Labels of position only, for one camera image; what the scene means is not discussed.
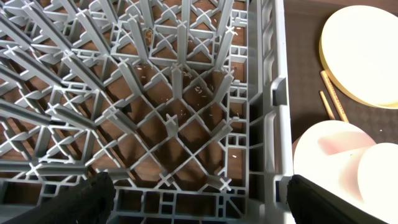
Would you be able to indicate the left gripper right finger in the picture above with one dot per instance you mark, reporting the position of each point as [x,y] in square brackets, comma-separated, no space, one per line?
[312,204]

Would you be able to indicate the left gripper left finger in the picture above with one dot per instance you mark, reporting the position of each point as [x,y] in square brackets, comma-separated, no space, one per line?
[91,201]

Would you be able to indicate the white pink bowl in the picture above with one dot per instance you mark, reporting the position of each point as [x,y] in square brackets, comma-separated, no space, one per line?
[346,161]

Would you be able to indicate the yellow plate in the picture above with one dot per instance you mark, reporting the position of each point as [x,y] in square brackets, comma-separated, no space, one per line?
[358,50]

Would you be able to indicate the grey dishwasher rack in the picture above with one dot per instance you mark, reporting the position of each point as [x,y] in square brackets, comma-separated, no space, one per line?
[183,103]

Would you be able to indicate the wooden chopstick left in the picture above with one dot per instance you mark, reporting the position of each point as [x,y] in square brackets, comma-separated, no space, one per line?
[326,105]

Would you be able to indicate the wooden chopstick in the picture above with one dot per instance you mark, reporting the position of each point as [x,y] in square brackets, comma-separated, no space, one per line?
[326,105]
[334,96]

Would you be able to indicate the wooden chopstick right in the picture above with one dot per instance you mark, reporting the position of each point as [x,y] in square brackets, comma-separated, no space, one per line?
[334,96]

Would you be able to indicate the brown serving tray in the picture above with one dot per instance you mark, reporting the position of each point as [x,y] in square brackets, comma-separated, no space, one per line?
[304,21]

